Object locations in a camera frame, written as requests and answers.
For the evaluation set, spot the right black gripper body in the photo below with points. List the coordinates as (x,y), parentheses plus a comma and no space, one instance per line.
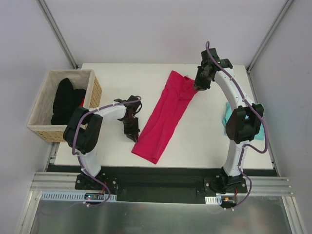
(201,81)

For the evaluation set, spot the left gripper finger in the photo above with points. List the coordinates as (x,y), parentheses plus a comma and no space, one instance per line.
(136,136)
(131,137)

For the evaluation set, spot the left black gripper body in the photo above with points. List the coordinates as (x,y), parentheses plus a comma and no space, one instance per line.
(131,129)

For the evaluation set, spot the pink t shirt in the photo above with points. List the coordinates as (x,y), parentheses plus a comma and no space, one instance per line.
(173,102)

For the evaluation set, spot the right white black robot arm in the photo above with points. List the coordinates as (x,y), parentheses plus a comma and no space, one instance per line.
(244,122)

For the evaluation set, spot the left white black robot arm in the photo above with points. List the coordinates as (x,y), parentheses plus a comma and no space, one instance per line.
(83,130)

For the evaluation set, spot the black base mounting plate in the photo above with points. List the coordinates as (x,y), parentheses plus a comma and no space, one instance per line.
(161,185)

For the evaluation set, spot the red garment in basket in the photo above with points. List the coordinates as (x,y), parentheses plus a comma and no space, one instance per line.
(82,102)

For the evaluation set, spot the black garment in basket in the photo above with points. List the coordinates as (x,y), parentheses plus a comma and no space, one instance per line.
(67,99)

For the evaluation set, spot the wicker basket with liner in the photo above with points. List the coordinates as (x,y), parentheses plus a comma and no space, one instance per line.
(40,119)

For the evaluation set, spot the teal folded t shirt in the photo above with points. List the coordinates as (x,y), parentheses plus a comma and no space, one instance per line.
(228,112)

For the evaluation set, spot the left white cable duct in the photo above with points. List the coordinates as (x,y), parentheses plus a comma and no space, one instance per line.
(77,196)

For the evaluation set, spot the white cable duct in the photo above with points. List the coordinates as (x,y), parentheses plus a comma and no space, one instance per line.
(77,196)
(213,200)

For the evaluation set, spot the right white cable duct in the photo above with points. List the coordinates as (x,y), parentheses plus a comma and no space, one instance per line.
(213,200)

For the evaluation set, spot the right aluminium corner post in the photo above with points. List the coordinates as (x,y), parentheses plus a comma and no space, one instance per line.
(270,33)

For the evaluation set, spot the aluminium corner post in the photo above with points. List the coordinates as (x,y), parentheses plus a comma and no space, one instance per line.
(57,33)
(270,33)

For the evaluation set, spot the aluminium frame rail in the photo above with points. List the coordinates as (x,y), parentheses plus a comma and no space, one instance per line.
(261,185)

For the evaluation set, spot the left aluminium corner post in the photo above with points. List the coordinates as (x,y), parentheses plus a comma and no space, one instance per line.
(57,33)

